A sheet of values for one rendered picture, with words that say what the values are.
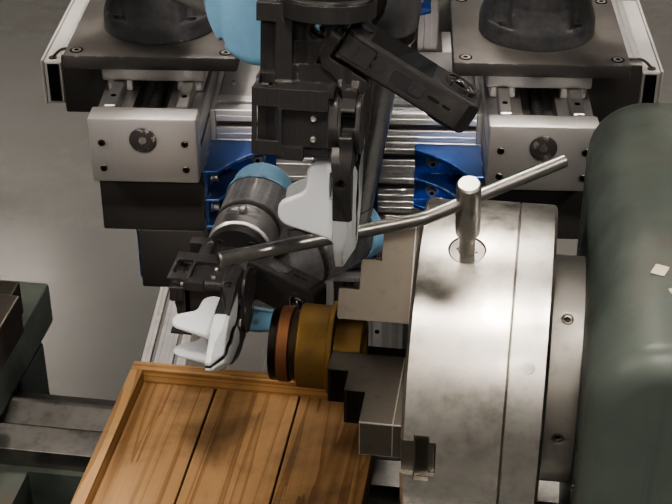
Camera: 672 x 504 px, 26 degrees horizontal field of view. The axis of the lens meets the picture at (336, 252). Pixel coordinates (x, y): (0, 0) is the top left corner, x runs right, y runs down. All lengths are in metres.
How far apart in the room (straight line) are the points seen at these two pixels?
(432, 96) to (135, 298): 2.47
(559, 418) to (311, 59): 0.44
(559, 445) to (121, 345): 2.09
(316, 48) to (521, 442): 0.42
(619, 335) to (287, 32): 0.37
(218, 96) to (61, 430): 0.52
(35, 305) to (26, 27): 3.22
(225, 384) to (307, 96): 0.70
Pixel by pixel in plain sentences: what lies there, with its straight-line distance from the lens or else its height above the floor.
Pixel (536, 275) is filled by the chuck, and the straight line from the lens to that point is 1.31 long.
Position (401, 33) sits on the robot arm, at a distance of 1.59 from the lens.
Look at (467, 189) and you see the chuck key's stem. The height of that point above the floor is 1.31.
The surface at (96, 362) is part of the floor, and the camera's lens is 3.30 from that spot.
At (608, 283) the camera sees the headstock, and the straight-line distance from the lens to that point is 1.28.
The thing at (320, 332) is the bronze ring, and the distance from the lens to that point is 1.41.
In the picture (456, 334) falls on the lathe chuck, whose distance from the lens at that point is 1.28.
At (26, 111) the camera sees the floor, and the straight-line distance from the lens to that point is 4.42.
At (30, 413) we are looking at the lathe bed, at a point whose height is 0.86.
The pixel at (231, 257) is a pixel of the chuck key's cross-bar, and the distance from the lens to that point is 1.17.
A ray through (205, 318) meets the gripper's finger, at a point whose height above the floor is 1.10.
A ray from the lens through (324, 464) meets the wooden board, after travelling 1.61.
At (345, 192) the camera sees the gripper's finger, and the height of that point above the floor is 1.39.
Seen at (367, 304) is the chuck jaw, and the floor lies 1.13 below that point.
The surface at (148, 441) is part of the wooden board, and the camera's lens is 1.65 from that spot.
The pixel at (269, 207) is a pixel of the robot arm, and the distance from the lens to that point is 1.64.
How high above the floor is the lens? 1.93
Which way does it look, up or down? 32 degrees down
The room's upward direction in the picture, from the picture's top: straight up
